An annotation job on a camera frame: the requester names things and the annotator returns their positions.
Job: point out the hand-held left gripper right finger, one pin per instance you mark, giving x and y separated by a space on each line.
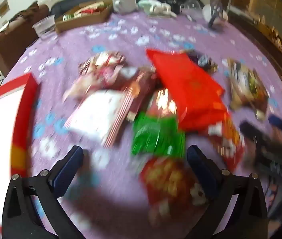
200 171

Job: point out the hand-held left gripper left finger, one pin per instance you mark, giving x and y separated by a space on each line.
67 171

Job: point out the red orange snack packet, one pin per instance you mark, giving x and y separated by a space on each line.
228 144

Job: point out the red popcorn snack packet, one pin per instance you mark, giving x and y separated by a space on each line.
170 184

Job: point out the brown mixed-nut snack packet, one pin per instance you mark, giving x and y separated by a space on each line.
248 89

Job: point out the green snack packet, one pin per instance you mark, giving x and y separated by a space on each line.
155 137

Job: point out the white red-striped snack packet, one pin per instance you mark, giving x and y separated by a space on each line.
98 114

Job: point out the red box with white inside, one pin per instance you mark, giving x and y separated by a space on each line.
21 119

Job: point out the shiny red snack packet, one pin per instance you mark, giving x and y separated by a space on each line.
162 102

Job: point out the large red snack bag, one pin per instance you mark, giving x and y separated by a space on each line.
185 84

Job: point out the small dark snack packet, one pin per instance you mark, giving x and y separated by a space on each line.
205 62

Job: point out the pink heart-print snack packet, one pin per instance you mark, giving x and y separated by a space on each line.
101 67

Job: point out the wooden cabinet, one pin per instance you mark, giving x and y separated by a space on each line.
263 12

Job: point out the white disc on dark stand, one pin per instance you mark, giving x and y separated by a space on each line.
214 12

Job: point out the clear glass bowl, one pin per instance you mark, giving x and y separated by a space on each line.
192 6

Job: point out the brown armchair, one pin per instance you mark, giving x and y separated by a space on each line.
13 39

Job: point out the purple floral tablecloth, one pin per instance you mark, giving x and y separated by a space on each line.
121 37

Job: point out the clear plastic cup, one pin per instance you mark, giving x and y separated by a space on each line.
44 27

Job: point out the brown cardboard box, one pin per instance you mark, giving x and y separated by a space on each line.
81 22

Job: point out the white crumpled cloth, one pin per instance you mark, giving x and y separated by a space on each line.
155 6

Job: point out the assorted small packets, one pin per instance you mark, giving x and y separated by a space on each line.
88 11

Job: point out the dark sofa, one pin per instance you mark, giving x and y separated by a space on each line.
61 5

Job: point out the white mug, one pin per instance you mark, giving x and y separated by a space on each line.
126 4

